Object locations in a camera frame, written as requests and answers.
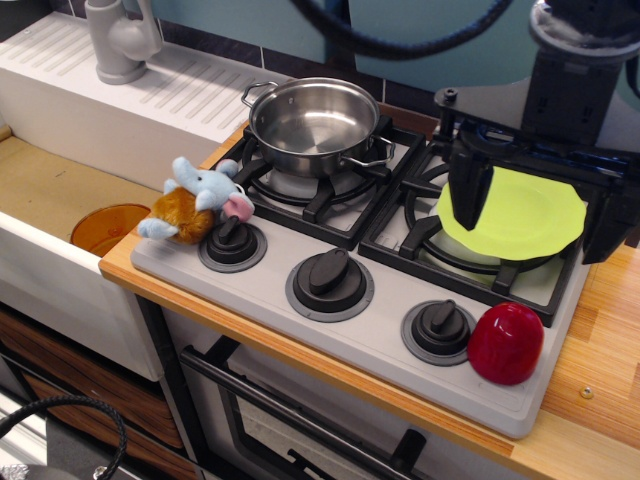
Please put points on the black left burner grate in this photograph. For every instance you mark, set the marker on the black left burner grate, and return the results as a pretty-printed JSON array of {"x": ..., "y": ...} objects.
[{"x": 337, "y": 209}]

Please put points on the black middle stove knob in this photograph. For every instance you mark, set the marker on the black middle stove knob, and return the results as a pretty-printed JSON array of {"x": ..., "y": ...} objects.
[{"x": 330, "y": 287}]

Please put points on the red plastic sweet potato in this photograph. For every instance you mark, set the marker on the red plastic sweet potato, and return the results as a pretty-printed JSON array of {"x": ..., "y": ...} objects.
[{"x": 506, "y": 344}]

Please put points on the stainless steel pot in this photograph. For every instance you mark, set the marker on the stainless steel pot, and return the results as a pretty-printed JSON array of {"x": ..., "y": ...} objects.
[{"x": 316, "y": 127}]

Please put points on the white toy sink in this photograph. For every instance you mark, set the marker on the white toy sink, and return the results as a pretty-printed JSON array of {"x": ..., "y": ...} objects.
[{"x": 71, "y": 144}]

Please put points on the grey toy stove top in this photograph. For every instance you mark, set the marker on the grey toy stove top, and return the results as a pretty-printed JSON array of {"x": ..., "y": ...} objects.
[{"x": 372, "y": 340}]

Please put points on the black left stove knob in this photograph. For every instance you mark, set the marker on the black left stove knob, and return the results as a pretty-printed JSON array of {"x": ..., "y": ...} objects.
[{"x": 232, "y": 247}]

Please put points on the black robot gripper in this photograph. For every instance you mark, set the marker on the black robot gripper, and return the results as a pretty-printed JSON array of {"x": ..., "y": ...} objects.
[{"x": 581, "y": 141}]

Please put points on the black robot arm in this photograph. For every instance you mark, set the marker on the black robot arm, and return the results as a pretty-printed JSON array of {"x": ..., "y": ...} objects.
[{"x": 584, "y": 47}]

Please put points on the black right stove knob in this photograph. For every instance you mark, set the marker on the black right stove knob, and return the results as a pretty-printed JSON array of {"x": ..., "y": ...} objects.
[{"x": 438, "y": 332}]

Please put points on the black stove knob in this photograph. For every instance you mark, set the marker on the black stove knob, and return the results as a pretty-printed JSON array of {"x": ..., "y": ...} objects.
[
  {"x": 438, "y": 332},
  {"x": 232, "y": 247},
  {"x": 330, "y": 287}
]

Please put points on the orange plastic bowl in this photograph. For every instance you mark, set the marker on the orange plastic bowl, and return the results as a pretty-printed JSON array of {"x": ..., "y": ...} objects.
[{"x": 102, "y": 229}]

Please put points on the black right burner grate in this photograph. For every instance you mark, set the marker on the black right burner grate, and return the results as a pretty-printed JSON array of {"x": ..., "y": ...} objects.
[{"x": 407, "y": 236}]

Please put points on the blue stuffed elephant toy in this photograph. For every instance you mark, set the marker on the blue stuffed elephant toy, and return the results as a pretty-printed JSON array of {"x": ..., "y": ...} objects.
[{"x": 191, "y": 200}]

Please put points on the lime green plate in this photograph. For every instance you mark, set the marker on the lime green plate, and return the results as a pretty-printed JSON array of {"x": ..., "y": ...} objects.
[{"x": 524, "y": 217}]

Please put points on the wooden drawer front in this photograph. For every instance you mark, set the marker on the wooden drawer front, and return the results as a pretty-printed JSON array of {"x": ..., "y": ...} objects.
[{"x": 48, "y": 364}]

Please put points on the grey toy faucet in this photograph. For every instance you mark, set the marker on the grey toy faucet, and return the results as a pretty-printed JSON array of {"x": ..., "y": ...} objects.
[{"x": 122, "y": 45}]

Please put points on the black burner grate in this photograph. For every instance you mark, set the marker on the black burner grate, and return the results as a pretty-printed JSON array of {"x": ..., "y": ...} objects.
[
  {"x": 337, "y": 209},
  {"x": 407, "y": 236}
]

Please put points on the oven door with handle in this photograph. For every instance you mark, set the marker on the oven door with handle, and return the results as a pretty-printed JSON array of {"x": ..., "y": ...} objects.
[{"x": 279, "y": 423}]

